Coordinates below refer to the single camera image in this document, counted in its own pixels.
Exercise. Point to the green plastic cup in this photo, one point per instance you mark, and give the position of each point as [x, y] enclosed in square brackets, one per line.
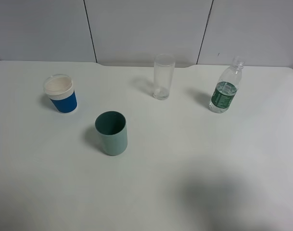
[111, 127]

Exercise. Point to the blue white paper cup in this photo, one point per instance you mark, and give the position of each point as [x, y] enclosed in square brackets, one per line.
[60, 90]

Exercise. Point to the clear bottle green label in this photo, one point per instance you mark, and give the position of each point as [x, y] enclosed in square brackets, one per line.
[227, 86]

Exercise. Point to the tall clear glass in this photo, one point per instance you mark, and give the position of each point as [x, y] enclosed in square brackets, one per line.
[164, 65]

